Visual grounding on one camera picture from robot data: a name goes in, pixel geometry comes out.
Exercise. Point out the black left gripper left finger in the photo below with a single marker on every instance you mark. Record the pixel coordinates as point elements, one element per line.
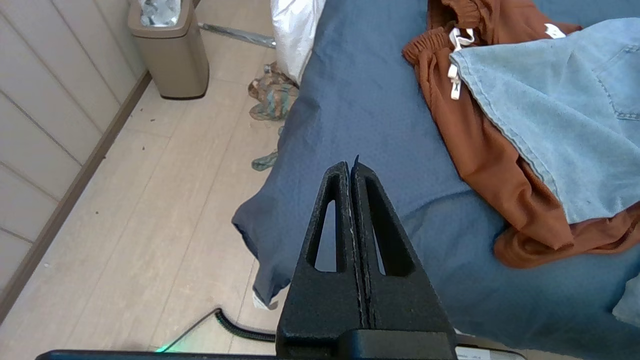
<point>320,305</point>

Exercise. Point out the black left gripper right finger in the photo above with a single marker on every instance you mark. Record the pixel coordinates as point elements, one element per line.
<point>405,305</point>

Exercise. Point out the rust brown shorts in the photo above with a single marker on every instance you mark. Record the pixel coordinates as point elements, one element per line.
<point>480,150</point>

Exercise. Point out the light blue denim jeans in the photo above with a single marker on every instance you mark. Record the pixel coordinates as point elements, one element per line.
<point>565,110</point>

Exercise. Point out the teal brown patterned slipper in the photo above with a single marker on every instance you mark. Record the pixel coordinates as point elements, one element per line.
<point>265,161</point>

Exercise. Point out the blue bed sheet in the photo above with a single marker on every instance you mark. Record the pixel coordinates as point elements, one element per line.
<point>370,110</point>

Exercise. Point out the teal patterned cloth on floor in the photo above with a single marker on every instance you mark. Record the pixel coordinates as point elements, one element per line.
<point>274,95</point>

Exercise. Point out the brown trash bin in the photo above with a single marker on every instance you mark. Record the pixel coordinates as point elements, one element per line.
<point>175,62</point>

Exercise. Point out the grey metal rod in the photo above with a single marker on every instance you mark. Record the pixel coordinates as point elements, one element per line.
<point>237,34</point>

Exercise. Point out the white plastic bin bag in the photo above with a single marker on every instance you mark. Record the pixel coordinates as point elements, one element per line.
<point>159,11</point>

